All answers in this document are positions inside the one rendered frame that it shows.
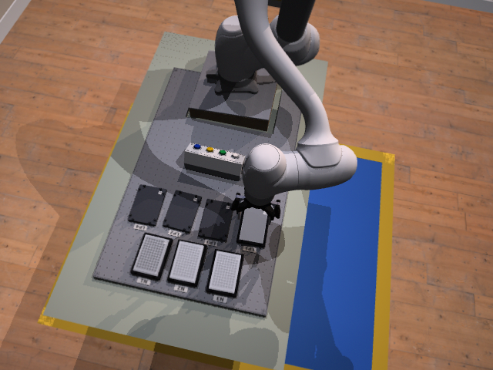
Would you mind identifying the grey button panel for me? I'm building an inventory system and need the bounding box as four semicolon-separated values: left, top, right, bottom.
184;143;246;180

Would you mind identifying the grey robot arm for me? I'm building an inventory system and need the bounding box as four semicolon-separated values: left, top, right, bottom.
206;0;357;206

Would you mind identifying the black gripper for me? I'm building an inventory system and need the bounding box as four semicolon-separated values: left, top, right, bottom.
231;193;280;225

